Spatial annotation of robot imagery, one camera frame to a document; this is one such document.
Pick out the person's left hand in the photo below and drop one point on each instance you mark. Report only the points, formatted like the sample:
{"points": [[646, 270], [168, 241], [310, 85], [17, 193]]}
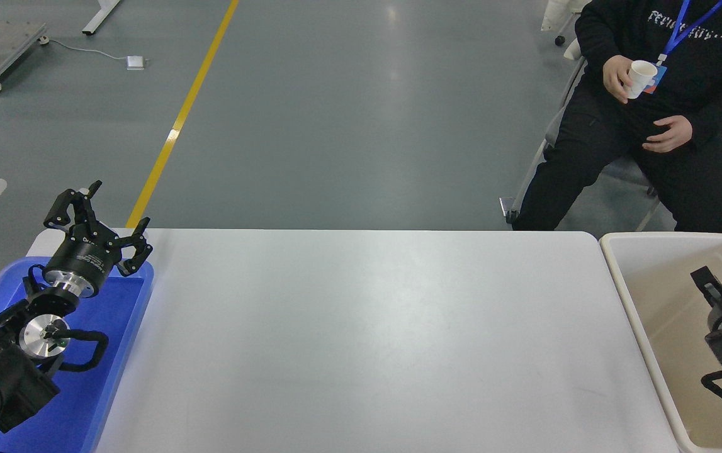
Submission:
{"points": [[672, 133]]}

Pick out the grey office chair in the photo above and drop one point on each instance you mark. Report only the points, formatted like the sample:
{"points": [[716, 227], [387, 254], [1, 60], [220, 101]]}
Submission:
{"points": [[543, 151]]}

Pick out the large pale plastic bin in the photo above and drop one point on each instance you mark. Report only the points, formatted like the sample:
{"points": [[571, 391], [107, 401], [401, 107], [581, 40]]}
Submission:
{"points": [[669, 327]]}

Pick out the white metal table leg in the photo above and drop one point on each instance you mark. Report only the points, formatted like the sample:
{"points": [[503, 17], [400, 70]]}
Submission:
{"points": [[99, 16]]}

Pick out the blue plastic tray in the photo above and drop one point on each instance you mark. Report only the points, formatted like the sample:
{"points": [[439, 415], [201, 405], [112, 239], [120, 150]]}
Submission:
{"points": [[102, 352]]}

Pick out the white power adapter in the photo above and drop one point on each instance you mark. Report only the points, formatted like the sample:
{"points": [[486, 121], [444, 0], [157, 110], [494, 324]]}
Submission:
{"points": [[135, 62]]}

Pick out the person's right hand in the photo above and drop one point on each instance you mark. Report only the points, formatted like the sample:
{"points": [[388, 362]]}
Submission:
{"points": [[615, 75]]}

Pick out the person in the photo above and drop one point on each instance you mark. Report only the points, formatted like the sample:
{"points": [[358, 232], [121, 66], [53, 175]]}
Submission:
{"points": [[600, 145]]}

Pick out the grey wheeled platform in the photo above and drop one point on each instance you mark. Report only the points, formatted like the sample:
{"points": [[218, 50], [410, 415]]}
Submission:
{"points": [[2, 44]]}

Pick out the small white paper cup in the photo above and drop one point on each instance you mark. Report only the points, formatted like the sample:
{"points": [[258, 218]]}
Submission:
{"points": [[643, 77]]}

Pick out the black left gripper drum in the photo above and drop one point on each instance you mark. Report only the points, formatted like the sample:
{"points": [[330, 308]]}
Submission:
{"points": [[84, 258]]}

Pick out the white draped rolling chair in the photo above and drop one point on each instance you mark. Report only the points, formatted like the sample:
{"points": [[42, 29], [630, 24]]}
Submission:
{"points": [[559, 12]]}

